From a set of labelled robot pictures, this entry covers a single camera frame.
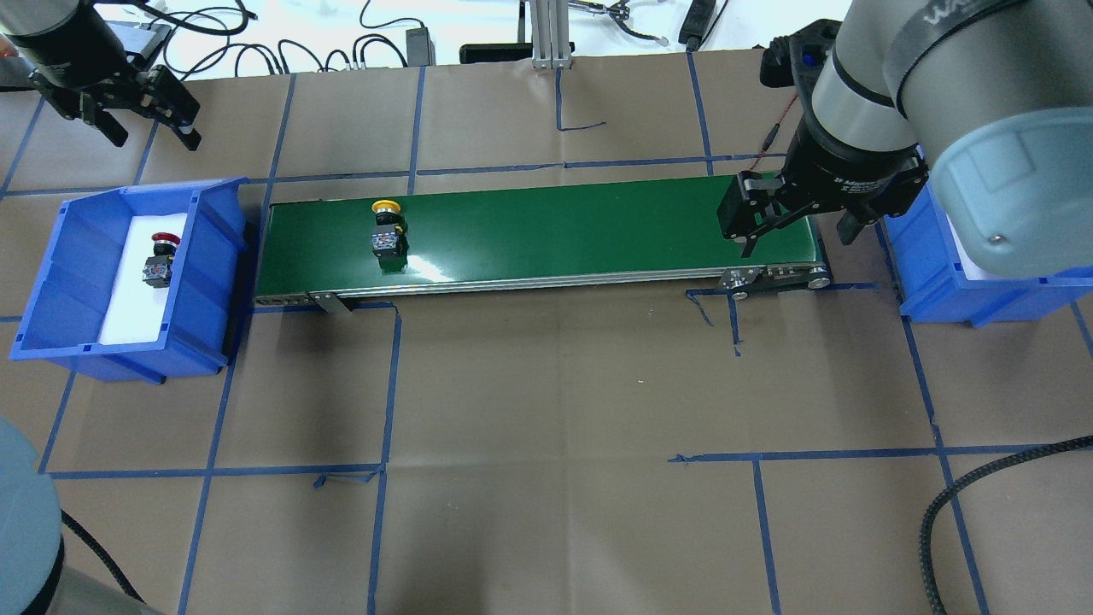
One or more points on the yellow push button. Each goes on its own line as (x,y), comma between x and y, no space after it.
(388,235)

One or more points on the blue right plastic bin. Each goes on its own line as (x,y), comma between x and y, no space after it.
(941,284)

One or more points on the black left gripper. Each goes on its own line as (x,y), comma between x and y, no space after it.
(75,61)

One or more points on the white foam pad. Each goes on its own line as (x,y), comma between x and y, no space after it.
(971,270)
(135,310)

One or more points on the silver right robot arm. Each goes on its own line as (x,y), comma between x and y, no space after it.
(987,102)

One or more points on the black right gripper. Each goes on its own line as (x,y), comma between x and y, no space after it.
(845,173)

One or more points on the aluminium frame post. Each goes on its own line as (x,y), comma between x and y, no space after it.
(550,34)

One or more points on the green conveyor belt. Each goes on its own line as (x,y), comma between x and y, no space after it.
(319,253)

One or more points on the blue left plastic bin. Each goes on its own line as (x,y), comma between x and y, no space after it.
(62,319)

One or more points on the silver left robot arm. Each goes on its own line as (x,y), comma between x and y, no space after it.
(85,67)

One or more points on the red push button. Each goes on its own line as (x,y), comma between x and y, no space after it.
(157,269)

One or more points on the blue plastic bin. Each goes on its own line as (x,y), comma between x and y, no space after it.
(62,319)
(941,284)

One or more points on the white foam pad right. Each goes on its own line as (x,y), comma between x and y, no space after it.
(971,270)

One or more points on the white foam pad left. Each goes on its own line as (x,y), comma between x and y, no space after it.
(135,310)

